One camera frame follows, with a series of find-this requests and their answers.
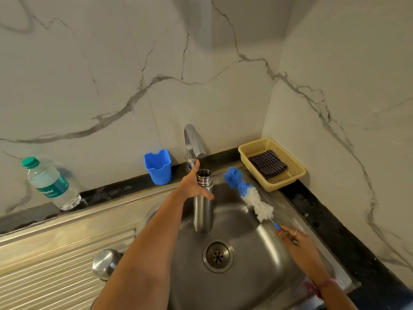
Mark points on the person's right hand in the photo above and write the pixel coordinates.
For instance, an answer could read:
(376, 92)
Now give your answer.
(306, 255)

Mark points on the person's left hand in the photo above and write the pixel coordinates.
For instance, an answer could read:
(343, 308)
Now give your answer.
(190, 187)

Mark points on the stainless steel flask body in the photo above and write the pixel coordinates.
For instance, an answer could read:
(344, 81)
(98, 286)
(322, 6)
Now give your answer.
(203, 213)

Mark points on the blue white bottle brush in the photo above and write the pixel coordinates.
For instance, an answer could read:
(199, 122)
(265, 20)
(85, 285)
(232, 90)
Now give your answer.
(258, 203)

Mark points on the steel cup cap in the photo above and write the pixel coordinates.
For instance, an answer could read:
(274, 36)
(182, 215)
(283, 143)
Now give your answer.
(105, 263)

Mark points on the person's left forearm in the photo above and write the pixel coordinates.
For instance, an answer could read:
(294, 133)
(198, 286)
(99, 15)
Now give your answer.
(142, 261)

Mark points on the clear plastic water bottle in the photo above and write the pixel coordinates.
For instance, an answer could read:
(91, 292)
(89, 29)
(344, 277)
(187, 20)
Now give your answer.
(51, 184)

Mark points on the blue plastic brush holder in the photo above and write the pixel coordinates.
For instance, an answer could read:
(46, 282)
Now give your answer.
(158, 172)

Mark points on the stainless steel sink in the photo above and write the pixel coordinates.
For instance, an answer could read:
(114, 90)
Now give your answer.
(258, 255)

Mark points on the chrome faucet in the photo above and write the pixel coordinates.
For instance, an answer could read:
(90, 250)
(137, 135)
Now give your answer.
(193, 135)

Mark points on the yellow plastic basket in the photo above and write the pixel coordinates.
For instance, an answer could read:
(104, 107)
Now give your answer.
(277, 185)

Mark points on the dark checked cloth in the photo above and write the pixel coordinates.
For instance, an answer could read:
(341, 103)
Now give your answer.
(267, 164)

